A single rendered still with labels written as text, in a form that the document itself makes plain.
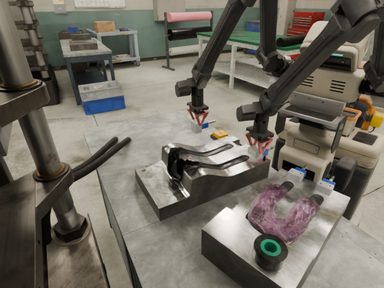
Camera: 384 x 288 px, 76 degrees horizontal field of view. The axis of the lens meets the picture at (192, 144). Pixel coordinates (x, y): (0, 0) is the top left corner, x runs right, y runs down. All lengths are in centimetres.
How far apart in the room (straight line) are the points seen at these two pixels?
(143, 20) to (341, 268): 706
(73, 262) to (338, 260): 78
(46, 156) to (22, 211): 15
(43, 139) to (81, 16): 645
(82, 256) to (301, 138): 104
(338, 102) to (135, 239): 94
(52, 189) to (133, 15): 677
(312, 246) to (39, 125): 78
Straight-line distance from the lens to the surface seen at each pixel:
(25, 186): 79
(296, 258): 71
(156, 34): 753
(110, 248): 191
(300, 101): 123
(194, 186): 87
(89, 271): 85
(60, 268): 89
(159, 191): 92
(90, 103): 396
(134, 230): 89
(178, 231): 86
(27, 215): 69
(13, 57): 68
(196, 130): 119
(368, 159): 155
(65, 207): 86
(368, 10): 71
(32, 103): 67
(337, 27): 74
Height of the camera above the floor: 146
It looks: 30 degrees down
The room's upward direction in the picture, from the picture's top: straight up
